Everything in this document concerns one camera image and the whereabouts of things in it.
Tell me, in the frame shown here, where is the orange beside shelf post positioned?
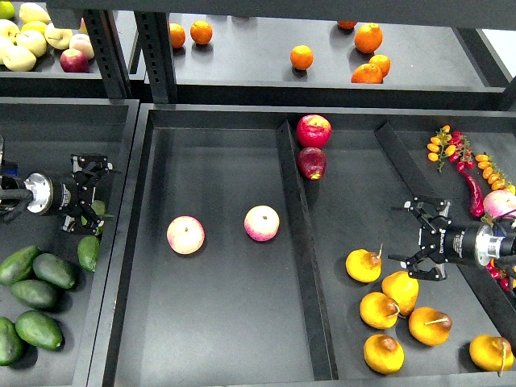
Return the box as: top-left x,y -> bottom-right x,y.
169,23 -> 186,49

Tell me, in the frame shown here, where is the large orange on shelf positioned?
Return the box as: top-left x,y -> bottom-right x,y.
354,23 -> 383,54

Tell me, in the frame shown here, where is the orange behind front orange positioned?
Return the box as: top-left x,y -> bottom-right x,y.
369,54 -> 391,77

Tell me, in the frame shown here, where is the green avocado by wall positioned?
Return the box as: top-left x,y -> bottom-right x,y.
91,199 -> 106,235

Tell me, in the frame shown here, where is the pale yellow apple front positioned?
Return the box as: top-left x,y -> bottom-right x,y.
2,45 -> 36,72

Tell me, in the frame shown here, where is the cherry tomato cluster bottom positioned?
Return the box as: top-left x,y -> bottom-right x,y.
486,259 -> 515,298

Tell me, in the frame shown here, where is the dark red apple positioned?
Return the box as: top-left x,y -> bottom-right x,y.
297,147 -> 327,181

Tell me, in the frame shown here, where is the front orange on shelf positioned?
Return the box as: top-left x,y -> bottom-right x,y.
351,64 -> 383,84

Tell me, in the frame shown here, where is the peach on shelf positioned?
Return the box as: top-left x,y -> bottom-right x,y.
69,33 -> 94,60

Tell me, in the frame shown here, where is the orange cherry tomato string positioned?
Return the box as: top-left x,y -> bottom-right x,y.
474,152 -> 516,194

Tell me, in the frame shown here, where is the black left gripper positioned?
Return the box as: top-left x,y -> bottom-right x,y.
24,153 -> 120,235

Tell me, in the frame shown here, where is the cherry tomato cluster top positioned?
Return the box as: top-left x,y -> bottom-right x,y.
427,125 -> 474,173

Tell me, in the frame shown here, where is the black middle tray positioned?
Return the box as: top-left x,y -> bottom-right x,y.
89,104 -> 515,386

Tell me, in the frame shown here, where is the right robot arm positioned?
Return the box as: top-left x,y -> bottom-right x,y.
388,196 -> 515,295

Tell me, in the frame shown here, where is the red chili pepper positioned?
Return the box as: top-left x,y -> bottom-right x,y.
460,171 -> 485,218

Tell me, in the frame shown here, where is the red apple on shelf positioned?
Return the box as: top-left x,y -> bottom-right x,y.
60,48 -> 89,73

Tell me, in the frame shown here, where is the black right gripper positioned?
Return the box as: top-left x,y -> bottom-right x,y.
388,195 -> 500,281

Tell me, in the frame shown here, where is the yellow pear upright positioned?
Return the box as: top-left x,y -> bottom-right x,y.
381,271 -> 419,318

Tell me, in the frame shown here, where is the black tray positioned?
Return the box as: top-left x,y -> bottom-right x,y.
89,104 -> 515,386
1,98 -> 139,386

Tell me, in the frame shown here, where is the orange left on shelf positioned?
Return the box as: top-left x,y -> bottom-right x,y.
189,20 -> 213,45

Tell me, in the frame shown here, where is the green avocado lower middle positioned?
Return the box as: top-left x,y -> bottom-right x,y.
10,280 -> 58,310

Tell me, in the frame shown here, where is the black shelf post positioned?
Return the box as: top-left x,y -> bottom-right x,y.
134,11 -> 178,104

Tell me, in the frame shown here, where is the bright red apple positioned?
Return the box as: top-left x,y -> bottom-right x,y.
296,114 -> 332,148

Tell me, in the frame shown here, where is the yellow pear bottom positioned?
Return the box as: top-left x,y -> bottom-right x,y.
363,334 -> 405,375

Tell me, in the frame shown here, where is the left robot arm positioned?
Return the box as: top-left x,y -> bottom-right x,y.
1,140 -> 118,235

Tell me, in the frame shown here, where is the dark green avocado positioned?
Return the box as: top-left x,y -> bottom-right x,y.
32,253 -> 77,289

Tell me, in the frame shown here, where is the orange at shelf centre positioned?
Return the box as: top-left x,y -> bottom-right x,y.
290,45 -> 314,71

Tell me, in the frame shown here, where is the green avocado bottom left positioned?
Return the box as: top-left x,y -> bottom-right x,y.
0,317 -> 25,366

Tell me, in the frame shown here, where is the cherry tomato cluster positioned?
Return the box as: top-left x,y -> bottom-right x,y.
486,259 -> 515,298
427,125 -> 474,173

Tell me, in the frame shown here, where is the black left tray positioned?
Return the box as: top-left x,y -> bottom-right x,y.
1,98 -> 139,386

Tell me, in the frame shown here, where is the pink apple left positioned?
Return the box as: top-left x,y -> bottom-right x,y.
166,215 -> 205,255

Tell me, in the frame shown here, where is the yellow pear with stem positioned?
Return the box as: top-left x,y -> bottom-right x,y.
408,306 -> 452,347

